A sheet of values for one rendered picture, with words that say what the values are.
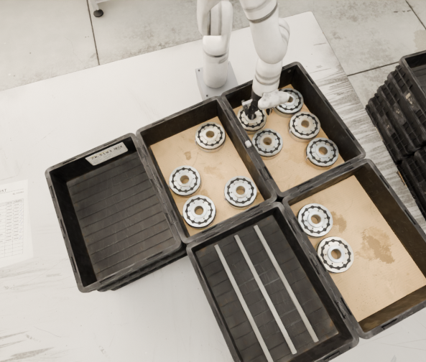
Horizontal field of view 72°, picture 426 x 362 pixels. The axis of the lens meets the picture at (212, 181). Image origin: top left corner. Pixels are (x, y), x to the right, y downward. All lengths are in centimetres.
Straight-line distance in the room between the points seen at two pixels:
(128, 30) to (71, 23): 49
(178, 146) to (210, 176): 16
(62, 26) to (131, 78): 157
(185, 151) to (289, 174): 36
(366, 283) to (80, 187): 94
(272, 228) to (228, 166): 25
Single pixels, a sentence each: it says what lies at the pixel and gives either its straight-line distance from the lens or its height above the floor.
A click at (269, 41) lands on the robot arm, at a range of 74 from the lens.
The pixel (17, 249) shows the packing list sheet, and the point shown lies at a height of 70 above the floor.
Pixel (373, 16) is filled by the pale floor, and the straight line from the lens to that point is 284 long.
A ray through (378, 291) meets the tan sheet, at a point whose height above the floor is 83.
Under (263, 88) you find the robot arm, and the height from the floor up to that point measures 105.
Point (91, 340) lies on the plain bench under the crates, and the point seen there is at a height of 70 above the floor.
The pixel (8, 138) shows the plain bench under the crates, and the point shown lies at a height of 70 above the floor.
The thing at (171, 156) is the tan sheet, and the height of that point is 83.
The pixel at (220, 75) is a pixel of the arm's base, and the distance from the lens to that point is 114.
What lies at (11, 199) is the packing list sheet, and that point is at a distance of 136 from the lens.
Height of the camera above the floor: 174
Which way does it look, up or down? 70 degrees down
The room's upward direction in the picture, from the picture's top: 8 degrees counter-clockwise
